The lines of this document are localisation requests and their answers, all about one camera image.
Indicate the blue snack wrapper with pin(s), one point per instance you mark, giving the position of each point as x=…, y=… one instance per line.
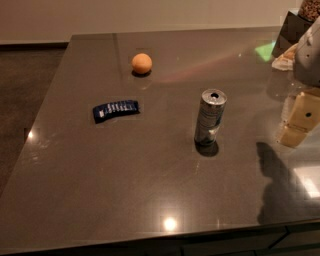
x=111, y=110

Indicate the orange fruit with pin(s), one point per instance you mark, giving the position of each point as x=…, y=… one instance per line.
x=141, y=63

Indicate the dark box with jar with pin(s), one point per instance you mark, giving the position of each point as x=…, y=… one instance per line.
x=295, y=25

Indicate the silver redbull can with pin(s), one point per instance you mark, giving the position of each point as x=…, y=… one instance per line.
x=212, y=105

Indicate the crumpled white paper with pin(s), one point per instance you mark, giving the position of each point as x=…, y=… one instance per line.
x=286, y=60

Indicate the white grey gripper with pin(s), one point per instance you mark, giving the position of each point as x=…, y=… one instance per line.
x=308, y=61

